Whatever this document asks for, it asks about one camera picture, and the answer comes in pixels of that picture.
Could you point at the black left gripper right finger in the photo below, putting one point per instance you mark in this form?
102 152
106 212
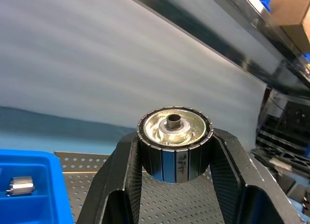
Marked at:
242 190

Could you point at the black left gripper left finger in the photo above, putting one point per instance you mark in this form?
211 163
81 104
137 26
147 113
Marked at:
116 180

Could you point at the blue compartment tray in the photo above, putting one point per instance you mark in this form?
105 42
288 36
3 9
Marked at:
48 185

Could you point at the brown cardboard box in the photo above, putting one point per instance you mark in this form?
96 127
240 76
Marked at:
290 8

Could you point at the perforated metal tray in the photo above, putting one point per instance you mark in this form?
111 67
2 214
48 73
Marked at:
169 204

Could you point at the black stacked crates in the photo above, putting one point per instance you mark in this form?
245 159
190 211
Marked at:
283 127

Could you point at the blue plastic table cover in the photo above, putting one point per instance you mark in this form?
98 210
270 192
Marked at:
24 122

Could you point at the metal shelf rail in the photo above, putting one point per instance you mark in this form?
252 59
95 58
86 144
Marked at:
242 40

